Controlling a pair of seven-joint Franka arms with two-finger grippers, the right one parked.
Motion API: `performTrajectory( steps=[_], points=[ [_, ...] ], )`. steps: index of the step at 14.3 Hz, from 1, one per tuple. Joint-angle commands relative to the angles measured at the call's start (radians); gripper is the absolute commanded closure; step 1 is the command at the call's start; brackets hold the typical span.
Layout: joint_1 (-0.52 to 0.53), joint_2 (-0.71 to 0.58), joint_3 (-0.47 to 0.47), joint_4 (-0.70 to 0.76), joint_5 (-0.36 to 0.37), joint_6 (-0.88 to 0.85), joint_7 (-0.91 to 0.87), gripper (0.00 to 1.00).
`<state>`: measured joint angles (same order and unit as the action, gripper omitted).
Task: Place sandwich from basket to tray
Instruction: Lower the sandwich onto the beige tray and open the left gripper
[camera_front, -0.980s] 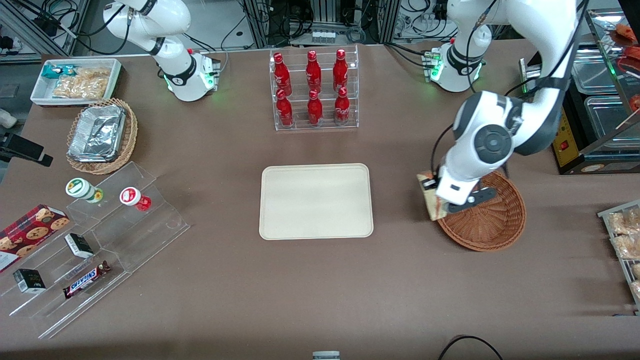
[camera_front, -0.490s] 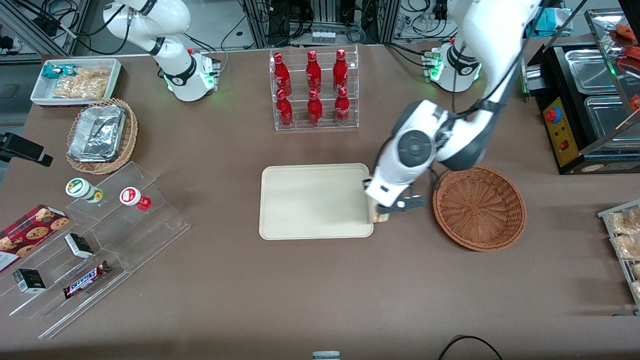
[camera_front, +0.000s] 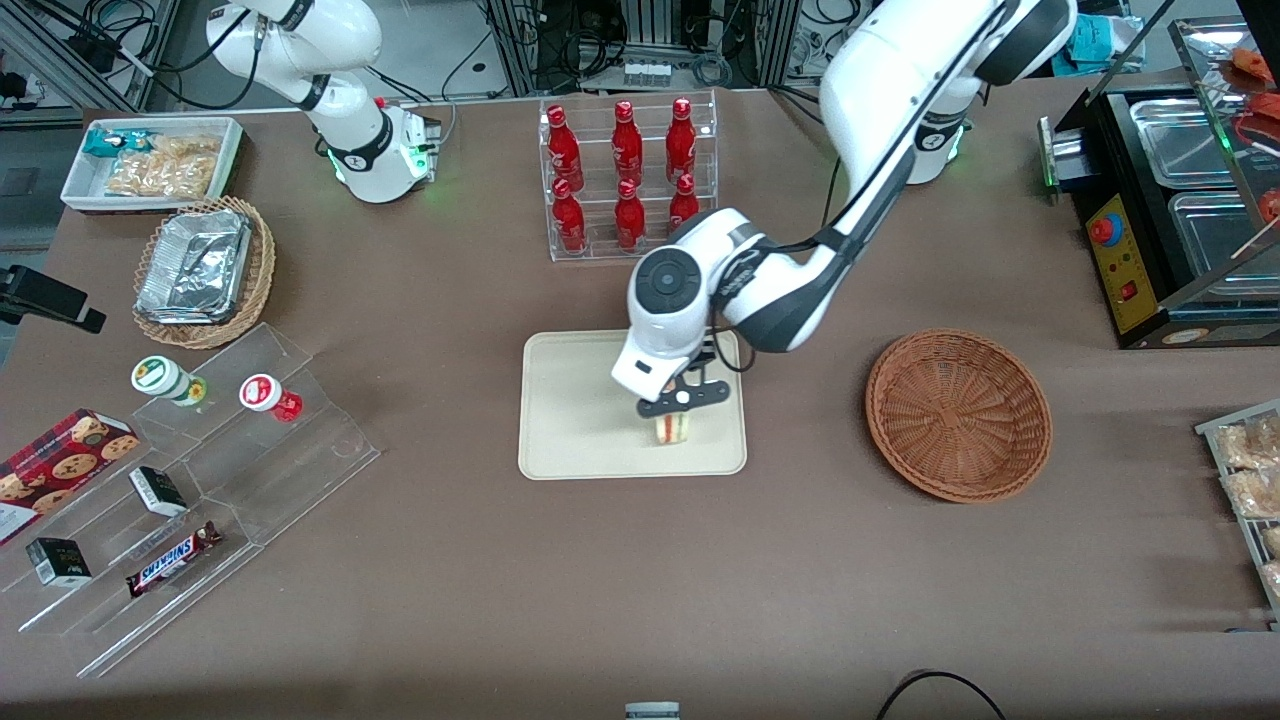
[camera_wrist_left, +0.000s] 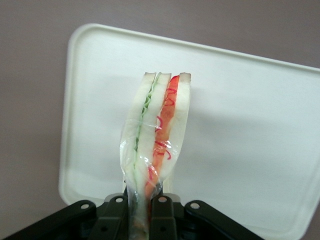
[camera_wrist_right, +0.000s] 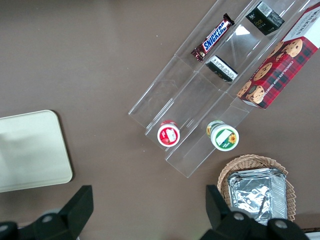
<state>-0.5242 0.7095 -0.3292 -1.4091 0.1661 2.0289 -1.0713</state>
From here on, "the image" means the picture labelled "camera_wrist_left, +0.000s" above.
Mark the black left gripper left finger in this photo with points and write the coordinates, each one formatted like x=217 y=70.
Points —
x=110 y=220

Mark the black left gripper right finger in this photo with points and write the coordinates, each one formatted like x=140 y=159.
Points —
x=162 y=220

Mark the triangle sandwich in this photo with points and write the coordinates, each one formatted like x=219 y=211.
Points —
x=155 y=120

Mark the beige plastic tray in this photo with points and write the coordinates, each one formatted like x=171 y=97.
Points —
x=237 y=125

